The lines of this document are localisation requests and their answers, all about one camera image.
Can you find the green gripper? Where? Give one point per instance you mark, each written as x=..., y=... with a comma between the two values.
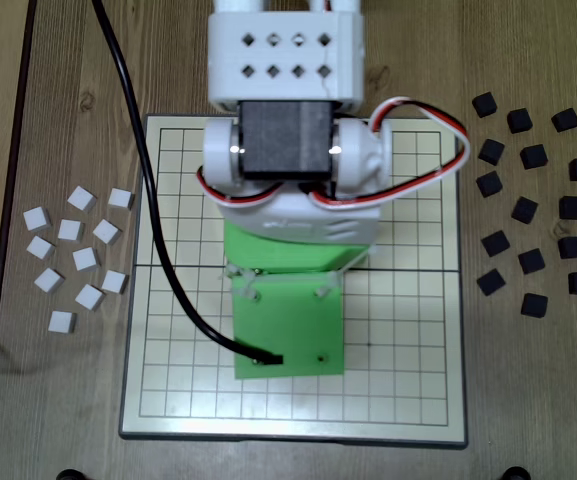
x=295, y=257

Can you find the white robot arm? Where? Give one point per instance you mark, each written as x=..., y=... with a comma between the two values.
x=283, y=55

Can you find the white folding go board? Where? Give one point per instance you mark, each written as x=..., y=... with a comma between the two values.
x=408, y=350

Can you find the white square stone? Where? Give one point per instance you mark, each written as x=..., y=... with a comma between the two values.
x=36, y=218
x=71, y=230
x=120, y=198
x=114, y=281
x=90, y=297
x=106, y=231
x=49, y=280
x=62, y=322
x=41, y=248
x=86, y=258
x=82, y=198

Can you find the black table edge trim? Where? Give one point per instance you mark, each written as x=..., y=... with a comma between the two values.
x=14, y=150

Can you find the black stand foot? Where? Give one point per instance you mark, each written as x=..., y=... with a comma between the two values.
x=515, y=473
x=70, y=474

